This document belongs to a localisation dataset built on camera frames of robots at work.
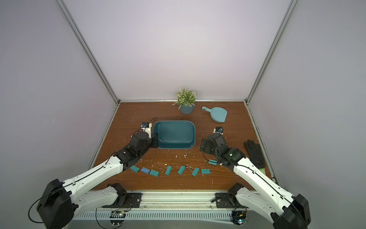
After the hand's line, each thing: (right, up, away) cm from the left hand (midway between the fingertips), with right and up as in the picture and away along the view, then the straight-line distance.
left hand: (159, 133), depth 81 cm
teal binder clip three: (+13, -22, +2) cm, 26 cm away
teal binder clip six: (+27, -23, +1) cm, 35 cm away
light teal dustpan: (+41, +11, +29) cm, 52 cm away
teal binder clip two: (+5, -22, +1) cm, 23 cm away
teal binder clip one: (-3, -23, +1) cm, 24 cm away
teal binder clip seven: (+32, -18, +4) cm, 37 cm away
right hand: (+28, -4, -3) cm, 29 cm away
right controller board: (+42, -40, -13) cm, 59 cm away
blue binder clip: (-8, -22, +2) cm, 24 cm away
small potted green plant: (+16, +21, +19) cm, 32 cm away
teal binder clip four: (+21, -22, +1) cm, 31 cm away
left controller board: (-20, -42, -9) cm, 48 cm away
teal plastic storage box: (+9, -1, +2) cm, 9 cm away
